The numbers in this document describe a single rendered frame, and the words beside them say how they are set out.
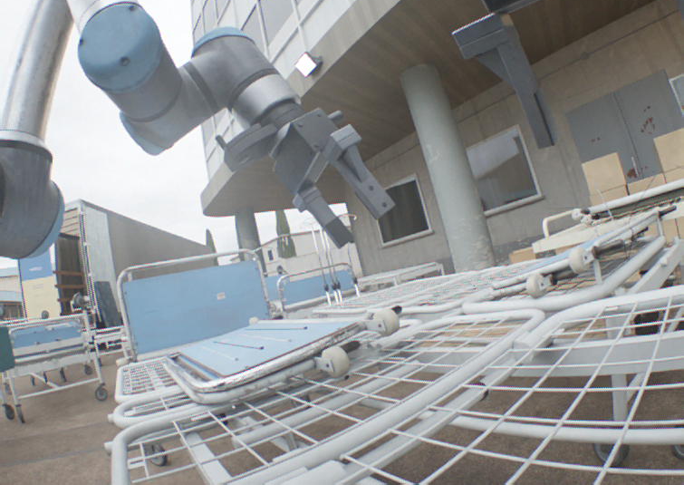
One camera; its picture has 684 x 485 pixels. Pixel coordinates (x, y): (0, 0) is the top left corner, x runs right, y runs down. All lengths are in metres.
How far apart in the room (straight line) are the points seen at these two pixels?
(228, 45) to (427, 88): 4.98
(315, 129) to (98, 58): 0.26
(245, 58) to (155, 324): 1.44
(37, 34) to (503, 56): 0.70
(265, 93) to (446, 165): 4.66
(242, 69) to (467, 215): 4.61
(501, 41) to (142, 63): 0.32
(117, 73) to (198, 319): 1.52
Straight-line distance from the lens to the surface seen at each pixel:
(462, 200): 5.00
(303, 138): 0.43
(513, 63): 0.27
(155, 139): 0.52
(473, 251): 4.97
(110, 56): 0.40
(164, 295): 1.78
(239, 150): 0.46
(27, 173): 0.63
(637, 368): 0.73
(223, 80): 0.52
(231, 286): 1.85
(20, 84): 0.70
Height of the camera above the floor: 0.70
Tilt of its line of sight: 7 degrees up
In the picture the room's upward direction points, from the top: 14 degrees counter-clockwise
